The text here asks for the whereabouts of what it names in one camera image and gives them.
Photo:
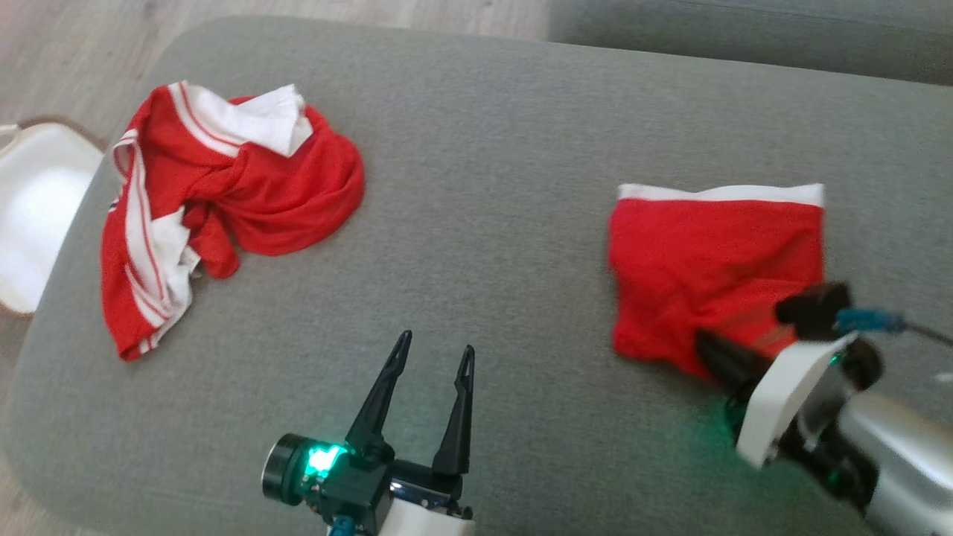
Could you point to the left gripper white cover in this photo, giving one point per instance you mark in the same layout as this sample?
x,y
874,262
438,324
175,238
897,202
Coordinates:
x,y
357,484

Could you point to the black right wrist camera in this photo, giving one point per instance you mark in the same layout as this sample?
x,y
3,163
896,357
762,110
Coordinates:
x,y
815,309

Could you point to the small grey sofa cushion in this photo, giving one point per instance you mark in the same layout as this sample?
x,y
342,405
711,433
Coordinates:
x,y
744,33

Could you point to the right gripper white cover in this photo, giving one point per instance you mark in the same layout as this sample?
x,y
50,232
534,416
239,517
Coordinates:
x,y
789,394

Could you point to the red basketball jersey white trim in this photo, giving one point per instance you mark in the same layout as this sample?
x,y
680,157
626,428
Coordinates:
x,y
283,201

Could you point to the large grey sofa seat cushion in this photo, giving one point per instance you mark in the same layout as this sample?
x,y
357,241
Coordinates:
x,y
506,260

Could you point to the red shorts white waistband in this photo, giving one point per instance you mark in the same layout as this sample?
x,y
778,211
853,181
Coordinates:
x,y
715,268

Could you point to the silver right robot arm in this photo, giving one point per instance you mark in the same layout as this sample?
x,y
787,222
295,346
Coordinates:
x,y
908,461

